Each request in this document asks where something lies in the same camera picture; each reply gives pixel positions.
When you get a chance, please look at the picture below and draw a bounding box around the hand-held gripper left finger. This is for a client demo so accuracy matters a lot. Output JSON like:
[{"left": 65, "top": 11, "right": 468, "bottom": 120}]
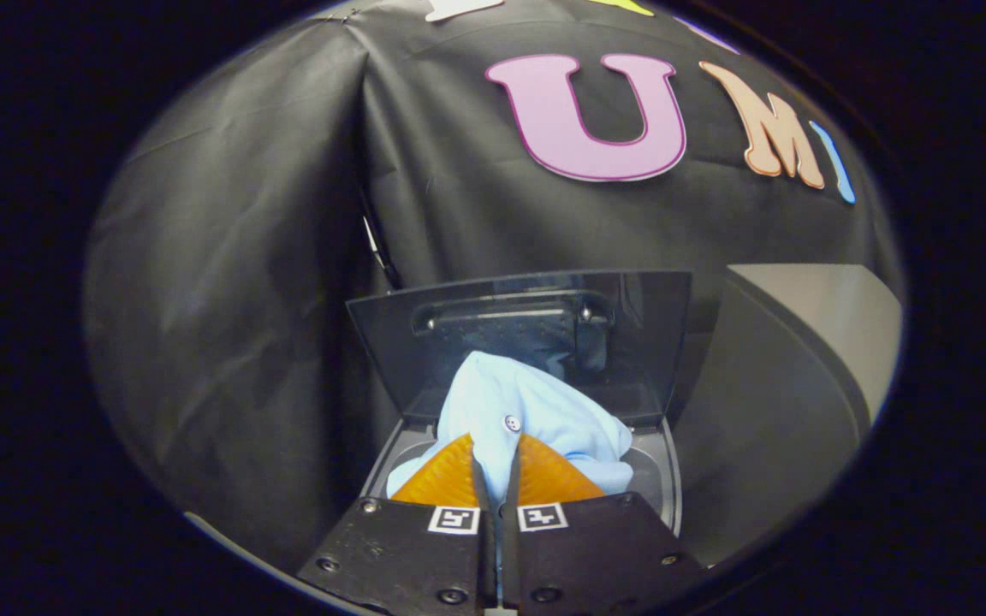
[{"left": 298, "top": 432, "right": 498, "bottom": 616}]

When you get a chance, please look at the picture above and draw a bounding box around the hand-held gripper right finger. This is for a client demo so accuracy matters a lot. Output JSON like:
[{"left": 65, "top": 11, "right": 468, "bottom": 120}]
[{"left": 500, "top": 432, "right": 708, "bottom": 616}]

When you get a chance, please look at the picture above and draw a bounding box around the light blue garment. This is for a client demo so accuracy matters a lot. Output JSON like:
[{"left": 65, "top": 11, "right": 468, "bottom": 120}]
[{"left": 386, "top": 351, "right": 635, "bottom": 506}]

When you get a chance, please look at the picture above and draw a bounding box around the beige cabinet with dark top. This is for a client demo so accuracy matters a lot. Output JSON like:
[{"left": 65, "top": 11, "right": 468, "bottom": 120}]
[{"left": 673, "top": 264, "right": 903, "bottom": 570}]

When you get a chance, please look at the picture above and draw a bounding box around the black backdrop cloth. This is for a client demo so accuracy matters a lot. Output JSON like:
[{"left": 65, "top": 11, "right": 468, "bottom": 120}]
[{"left": 82, "top": 0, "right": 903, "bottom": 574}]

